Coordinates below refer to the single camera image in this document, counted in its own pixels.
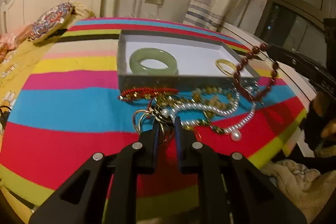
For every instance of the green jade bangle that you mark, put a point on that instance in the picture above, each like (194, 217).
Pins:
(153, 62)

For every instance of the dark framed window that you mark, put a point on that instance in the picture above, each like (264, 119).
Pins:
(297, 25)

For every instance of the person's hand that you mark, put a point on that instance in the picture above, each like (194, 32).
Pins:
(319, 125)

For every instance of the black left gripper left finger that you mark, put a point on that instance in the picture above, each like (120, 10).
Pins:
(104, 188)

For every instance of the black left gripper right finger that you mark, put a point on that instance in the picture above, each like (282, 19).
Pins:
(230, 188)

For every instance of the round patterned cushion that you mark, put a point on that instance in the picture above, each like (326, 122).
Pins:
(51, 21)

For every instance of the gold bangle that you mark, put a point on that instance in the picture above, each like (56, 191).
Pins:
(225, 66)

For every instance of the gold ring cluster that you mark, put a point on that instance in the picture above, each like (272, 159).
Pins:
(162, 117)

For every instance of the grey jewelry box tray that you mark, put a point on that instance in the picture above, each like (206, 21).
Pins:
(195, 58)

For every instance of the yellow floral bedsheet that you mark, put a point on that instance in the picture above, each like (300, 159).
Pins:
(16, 69)

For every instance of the beige pillow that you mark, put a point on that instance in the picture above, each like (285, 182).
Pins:
(81, 11)

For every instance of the pink folded quilt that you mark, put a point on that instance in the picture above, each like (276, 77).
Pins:
(12, 40)

